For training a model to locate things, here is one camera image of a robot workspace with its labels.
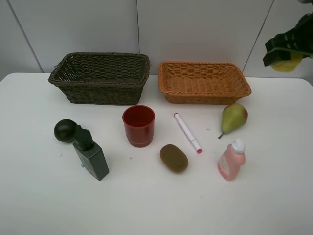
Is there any white pink-tipped marker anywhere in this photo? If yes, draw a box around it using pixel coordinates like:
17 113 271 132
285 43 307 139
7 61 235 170
174 113 202 154

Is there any dark round fruit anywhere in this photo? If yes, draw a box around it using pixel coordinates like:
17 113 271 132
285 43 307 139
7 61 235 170
54 119 77 143

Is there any dark brown wicker basket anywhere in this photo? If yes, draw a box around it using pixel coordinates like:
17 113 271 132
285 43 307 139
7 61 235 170
48 52 150 106

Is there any red plastic cup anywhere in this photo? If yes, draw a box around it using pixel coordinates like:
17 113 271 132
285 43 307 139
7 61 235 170
122 105 155 148

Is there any orange wicker basket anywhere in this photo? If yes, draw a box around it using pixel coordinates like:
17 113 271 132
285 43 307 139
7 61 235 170
158 61 252 105

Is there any green pear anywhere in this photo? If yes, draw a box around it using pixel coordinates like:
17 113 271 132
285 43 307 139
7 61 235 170
218 103 248 139

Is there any brown kiwi fruit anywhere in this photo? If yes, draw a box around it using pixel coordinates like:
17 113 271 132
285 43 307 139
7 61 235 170
160 144 189 173

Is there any dark pump bottle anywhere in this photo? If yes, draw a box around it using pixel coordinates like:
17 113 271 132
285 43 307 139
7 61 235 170
73 125 109 181

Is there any yellow lemon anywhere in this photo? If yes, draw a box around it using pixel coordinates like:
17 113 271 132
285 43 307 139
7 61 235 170
271 52 303 72

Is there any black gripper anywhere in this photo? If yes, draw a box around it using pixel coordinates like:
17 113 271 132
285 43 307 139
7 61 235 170
263 13 313 67

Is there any pink lotion bottle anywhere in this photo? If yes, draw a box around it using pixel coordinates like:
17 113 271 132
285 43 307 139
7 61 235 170
218 138 246 181

